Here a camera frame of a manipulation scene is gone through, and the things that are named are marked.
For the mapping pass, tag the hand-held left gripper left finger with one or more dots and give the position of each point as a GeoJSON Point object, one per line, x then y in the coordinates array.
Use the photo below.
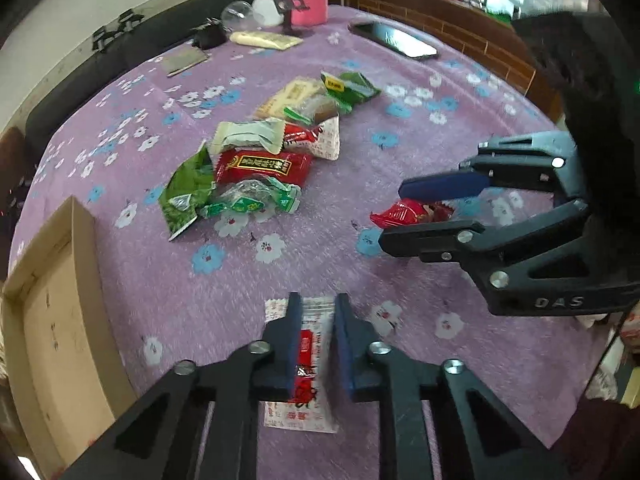
{"type": "Point", "coordinates": [295, 345]}

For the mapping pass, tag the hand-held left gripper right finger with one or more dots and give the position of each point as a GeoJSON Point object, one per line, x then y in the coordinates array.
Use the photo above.
{"type": "Point", "coordinates": [345, 350]}

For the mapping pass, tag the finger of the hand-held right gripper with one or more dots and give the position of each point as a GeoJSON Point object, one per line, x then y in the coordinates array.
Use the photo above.
{"type": "Point", "coordinates": [425, 241]}
{"type": "Point", "coordinates": [440, 185]}

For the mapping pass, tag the white red-label snack packet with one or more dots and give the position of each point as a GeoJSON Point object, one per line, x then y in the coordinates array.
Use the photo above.
{"type": "Point", "coordinates": [316, 320]}

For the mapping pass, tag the small red snack packet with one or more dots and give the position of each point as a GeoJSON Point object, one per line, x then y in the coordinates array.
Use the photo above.
{"type": "Point", "coordinates": [405, 212]}

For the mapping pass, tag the cardboard box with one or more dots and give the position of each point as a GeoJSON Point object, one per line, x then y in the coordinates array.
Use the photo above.
{"type": "Point", "coordinates": [55, 340]}

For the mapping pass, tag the purple floral tablecloth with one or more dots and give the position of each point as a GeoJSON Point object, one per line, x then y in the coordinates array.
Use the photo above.
{"type": "Point", "coordinates": [350, 170]}

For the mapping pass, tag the red and white snack packet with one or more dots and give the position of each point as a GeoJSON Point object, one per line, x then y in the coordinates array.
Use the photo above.
{"type": "Point", "coordinates": [320, 137]}

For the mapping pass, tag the green yellow-label snack packet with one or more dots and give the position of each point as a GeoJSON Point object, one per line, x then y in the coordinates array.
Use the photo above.
{"type": "Point", "coordinates": [352, 90]}

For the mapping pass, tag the clear brown-filled snack packet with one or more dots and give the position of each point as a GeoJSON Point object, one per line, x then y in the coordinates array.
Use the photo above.
{"type": "Point", "coordinates": [317, 109]}

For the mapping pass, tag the clear green-end snack packet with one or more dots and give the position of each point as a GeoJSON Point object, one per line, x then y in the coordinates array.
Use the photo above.
{"type": "Point", "coordinates": [250, 197]}

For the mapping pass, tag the black smartphone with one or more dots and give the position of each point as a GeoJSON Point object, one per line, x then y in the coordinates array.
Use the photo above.
{"type": "Point", "coordinates": [392, 37]}

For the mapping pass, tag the brown brick-pattern cabinet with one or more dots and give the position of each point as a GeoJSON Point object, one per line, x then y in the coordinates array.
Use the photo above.
{"type": "Point", "coordinates": [450, 25]}

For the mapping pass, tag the beige snack packet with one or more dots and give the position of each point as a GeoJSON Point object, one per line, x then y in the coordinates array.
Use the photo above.
{"type": "Point", "coordinates": [287, 96]}

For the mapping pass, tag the red gold-label snack packet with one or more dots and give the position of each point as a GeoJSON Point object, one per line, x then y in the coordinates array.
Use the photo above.
{"type": "Point", "coordinates": [260, 166]}

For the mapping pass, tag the dark green snack packet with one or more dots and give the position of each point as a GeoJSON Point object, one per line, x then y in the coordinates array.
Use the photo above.
{"type": "Point", "coordinates": [187, 190]}

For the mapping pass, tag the cream white snack packet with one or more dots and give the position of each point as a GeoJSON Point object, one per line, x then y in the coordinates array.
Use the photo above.
{"type": "Point", "coordinates": [245, 135]}

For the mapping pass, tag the pale yellow flat packet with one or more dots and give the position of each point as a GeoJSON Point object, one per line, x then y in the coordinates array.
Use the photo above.
{"type": "Point", "coordinates": [265, 40]}

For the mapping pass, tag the black phone stand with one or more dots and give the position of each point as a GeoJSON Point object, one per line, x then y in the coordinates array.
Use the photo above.
{"type": "Point", "coordinates": [291, 0]}

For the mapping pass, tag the white round cup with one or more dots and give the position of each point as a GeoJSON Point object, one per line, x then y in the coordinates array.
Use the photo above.
{"type": "Point", "coordinates": [266, 10]}

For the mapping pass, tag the dark maroon cloth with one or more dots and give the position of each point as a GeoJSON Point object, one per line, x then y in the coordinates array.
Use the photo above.
{"type": "Point", "coordinates": [595, 440]}

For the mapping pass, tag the black charger plug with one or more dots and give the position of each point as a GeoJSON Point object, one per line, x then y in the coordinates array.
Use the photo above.
{"type": "Point", "coordinates": [209, 36]}

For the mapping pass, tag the grey card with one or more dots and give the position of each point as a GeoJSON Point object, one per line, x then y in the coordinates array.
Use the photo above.
{"type": "Point", "coordinates": [184, 62]}

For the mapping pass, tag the black binder clips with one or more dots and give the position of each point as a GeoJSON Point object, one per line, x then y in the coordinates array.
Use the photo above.
{"type": "Point", "coordinates": [117, 30]}

